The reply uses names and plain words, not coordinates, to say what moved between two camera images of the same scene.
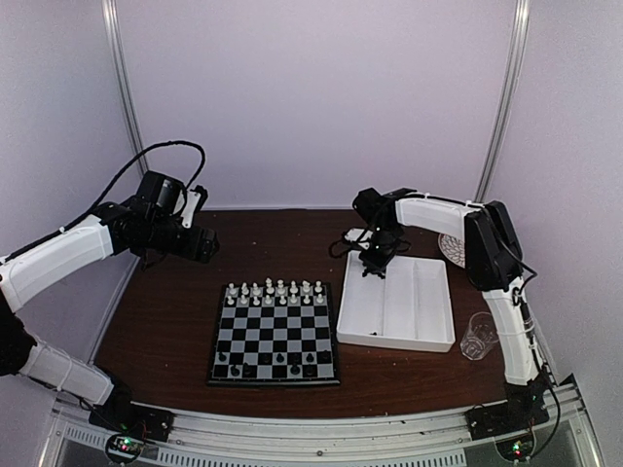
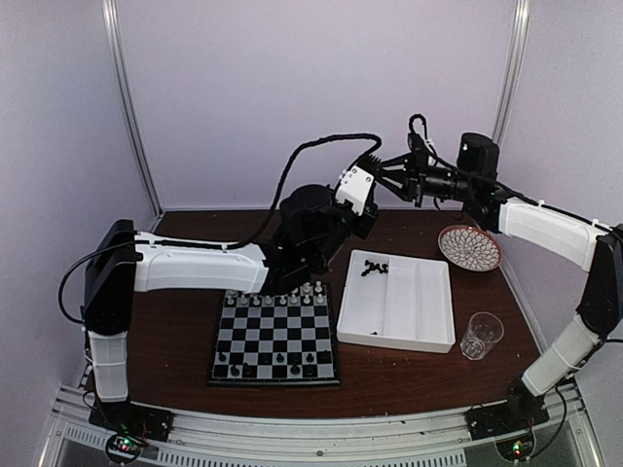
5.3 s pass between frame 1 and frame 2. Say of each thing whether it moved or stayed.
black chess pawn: stayed
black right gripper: moved
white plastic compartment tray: stayed
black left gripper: moved
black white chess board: stayed
